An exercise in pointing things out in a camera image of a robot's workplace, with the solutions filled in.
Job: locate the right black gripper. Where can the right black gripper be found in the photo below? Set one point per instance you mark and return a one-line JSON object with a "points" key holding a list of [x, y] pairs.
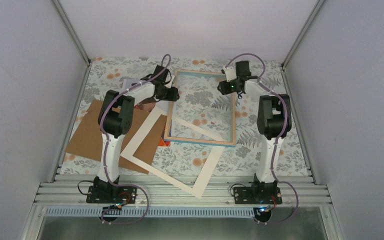
{"points": [[225, 89]]}

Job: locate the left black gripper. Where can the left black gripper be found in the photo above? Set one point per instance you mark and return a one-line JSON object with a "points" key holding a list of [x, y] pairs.
{"points": [[173, 96]]}

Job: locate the cream mat board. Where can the cream mat board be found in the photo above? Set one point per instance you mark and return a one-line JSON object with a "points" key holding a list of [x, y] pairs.
{"points": [[205, 174]]}

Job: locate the teal wooden picture frame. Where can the teal wooden picture frame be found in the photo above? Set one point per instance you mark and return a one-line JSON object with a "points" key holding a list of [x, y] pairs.
{"points": [[201, 115]]}

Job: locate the printed photo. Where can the printed photo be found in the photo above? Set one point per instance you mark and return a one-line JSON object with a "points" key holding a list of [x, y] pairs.
{"points": [[140, 113]]}

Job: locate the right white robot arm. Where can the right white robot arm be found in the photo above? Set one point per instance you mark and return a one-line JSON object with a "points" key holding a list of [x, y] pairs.
{"points": [[273, 123]]}

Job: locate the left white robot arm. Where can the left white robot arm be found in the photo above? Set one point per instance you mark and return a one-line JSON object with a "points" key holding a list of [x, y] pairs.
{"points": [[115, 120]]}

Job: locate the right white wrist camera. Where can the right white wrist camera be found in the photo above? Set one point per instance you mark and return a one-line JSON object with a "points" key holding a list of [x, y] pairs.
{"points": [[230, 73]]}

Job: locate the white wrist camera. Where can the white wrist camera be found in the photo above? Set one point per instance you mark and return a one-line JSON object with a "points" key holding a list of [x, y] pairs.
{"points": [[169, 81], [230, 73]]}

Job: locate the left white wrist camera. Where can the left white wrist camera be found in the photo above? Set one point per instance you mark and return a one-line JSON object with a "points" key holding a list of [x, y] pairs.
{"points": [[169, 81]]}

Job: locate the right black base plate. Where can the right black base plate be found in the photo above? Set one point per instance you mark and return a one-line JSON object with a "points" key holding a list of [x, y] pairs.
{"points": [[247, 196]]}

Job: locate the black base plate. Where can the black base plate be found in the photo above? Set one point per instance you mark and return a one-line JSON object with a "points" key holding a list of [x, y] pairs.
{"points": [[122, 195], [247, 196]]}

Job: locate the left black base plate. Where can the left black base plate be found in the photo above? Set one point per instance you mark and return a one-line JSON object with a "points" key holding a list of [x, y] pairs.
{"points": [[122, 195]]}

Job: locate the slotted cable duct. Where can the slotted cable duct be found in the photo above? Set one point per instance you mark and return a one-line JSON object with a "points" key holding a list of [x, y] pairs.
{"points": [[153, 212]]}

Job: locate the aluminium rail frame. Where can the aluminium rail frame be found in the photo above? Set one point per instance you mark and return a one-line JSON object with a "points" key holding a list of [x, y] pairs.
{"points": [[60, 191]]}

